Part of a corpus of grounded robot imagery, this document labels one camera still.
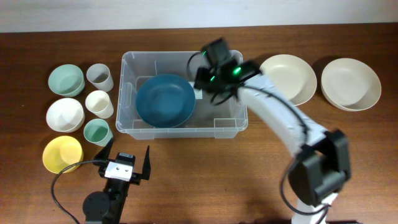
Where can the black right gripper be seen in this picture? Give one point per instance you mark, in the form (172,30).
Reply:
(202,79)

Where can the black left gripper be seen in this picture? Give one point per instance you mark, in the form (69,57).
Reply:
(102,157)

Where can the blue bowl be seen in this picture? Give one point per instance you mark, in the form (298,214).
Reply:
(165,101)

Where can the cream bowl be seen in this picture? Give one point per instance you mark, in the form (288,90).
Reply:
(350,85)
(293,76)

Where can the white small bowl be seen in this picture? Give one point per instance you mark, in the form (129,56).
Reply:
(65,115)

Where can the green small bowl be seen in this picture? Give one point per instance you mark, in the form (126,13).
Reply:
(67,80)

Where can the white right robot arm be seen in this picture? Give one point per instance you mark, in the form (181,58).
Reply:
(320,163)

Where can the white label in bin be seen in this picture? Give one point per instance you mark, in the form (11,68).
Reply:
(198,93)

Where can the green cup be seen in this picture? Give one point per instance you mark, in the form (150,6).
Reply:
(98,131)

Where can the clear plastic storage bin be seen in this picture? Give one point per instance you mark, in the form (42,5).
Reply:
(206,121)

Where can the yellow small bowl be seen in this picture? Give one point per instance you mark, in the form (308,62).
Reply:
(61,152)

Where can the cream cup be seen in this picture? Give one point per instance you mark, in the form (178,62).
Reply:
(98,102)

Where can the grey cup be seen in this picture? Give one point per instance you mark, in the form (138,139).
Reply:
(100,76)

